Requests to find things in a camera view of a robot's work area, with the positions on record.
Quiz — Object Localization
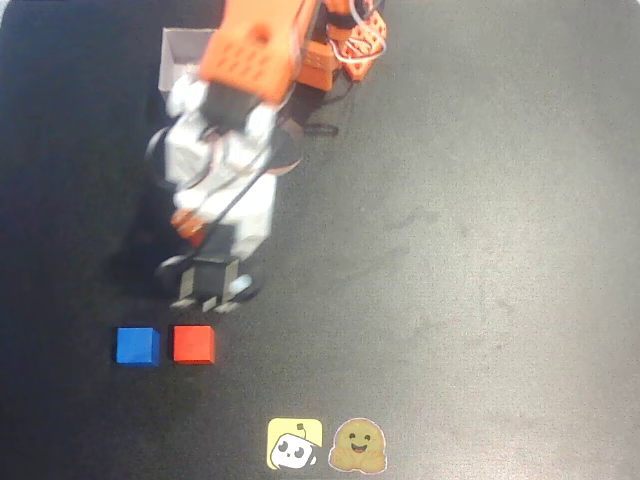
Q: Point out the red cube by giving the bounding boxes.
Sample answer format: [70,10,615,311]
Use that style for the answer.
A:
[172,324,217,366]

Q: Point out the thin black base cable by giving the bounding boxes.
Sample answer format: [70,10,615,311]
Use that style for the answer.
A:
[298,64,362,138]

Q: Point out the black gripper-mounted camera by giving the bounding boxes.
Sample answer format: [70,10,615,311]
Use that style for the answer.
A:
[155,224,267,315]

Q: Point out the black camera cable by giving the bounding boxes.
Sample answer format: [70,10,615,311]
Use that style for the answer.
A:
[199,149,304,242]

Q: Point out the grey cable loop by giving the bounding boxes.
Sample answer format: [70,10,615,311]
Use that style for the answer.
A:
[145,125,174,189]

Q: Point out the yellow robot sticker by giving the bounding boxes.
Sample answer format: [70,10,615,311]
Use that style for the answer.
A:
[266,417,324,471]

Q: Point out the hugging face sticker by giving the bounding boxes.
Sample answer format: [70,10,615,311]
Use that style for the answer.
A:
[327,417,390,473]

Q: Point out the white cardboard box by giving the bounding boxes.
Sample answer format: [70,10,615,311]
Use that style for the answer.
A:
[159,27,221,95]

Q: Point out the white servo cable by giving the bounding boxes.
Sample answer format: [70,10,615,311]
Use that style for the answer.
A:
[324,0,390,65]

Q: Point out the blue cube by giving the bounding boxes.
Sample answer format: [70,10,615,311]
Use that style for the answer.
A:
[115,327,162,369]

